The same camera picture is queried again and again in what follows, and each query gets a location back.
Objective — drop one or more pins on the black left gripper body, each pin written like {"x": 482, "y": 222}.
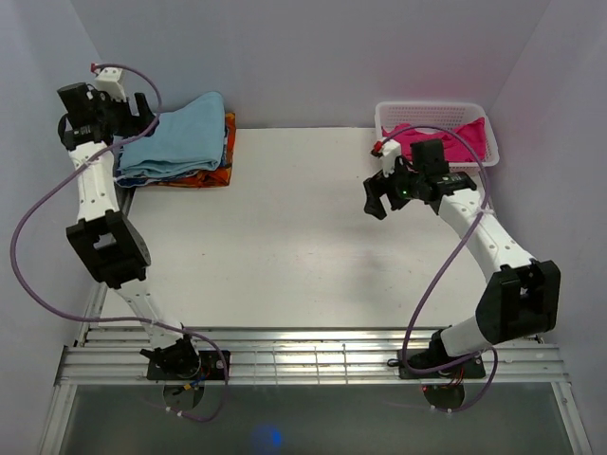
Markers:
{"x": 119, "y": 117}

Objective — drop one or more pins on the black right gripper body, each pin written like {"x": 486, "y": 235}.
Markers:
{"x": 400, "y": 187}

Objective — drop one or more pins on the light blue trousers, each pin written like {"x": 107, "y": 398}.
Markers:
{"x": 201, "y": 119}

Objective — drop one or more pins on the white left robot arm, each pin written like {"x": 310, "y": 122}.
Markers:
{"x": 110, "y": 247}

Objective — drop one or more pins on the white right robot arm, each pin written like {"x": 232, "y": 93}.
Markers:
{"x": 521, "y": 298}

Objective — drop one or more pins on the blue white patterned folded trousers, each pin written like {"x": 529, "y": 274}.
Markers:
{"x": 152, "y": 160}

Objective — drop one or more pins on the pink trousers in basket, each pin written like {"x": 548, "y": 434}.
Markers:
{"x": 473, "y": 133}

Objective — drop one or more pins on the orange folded trousers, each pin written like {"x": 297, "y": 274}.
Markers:
{"x": 218, "y": 178}

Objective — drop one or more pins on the white plastic basket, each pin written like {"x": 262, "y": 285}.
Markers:
{"x": 445, "y": 114}

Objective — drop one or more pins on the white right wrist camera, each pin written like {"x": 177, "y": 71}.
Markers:
{"x": 388, "y": 151}

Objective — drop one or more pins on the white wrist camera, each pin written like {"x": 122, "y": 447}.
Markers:
{"x": 110, "y": 81}
{"x": 388, "y": 151}

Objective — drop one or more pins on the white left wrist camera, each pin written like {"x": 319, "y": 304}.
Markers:
{"x": 110, "y": 81}

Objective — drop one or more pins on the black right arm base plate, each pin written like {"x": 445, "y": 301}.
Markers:
{"x": 471, "y": 369}

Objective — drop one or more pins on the aluminium table edge rail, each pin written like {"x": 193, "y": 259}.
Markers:
{"x": 109, "y": 355}

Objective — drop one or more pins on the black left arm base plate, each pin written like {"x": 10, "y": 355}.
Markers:
{"x": 211, "y": 366}

